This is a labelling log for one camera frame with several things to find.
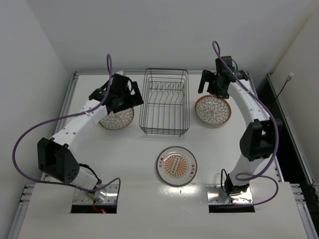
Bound black usb cable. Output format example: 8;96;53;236
276;73;294;101

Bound flower pattern plate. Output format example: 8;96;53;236
194;95;232;125
99;108;135;130

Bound purple cable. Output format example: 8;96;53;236
212;40;280;208
12;53;122;194

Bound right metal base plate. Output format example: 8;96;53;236
206;184;253;206

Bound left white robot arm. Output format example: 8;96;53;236
37;72;143;192

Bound orange sunburst plate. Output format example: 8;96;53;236
156;146;197;187

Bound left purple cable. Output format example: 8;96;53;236
12;53;122;194

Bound grey wire dish rack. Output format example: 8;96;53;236
139;68;190;137

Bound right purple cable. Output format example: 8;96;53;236
212;40;280;208

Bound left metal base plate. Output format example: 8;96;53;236
73;184;120;206

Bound metal base plate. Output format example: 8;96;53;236
73;184;120;206
206;184;253;206

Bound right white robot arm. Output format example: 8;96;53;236
195;56;282;195

